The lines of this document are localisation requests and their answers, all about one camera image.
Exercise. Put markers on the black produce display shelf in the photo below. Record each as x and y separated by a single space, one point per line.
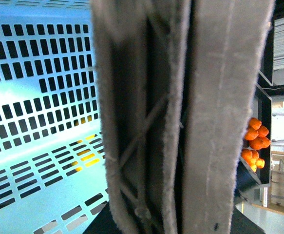
247 180

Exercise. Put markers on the pile of oranges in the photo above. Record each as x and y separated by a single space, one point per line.
256 138

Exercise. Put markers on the brown basket handle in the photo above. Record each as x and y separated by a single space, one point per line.
176 80

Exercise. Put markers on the light blue plastic basket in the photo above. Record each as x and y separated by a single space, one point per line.
52 174

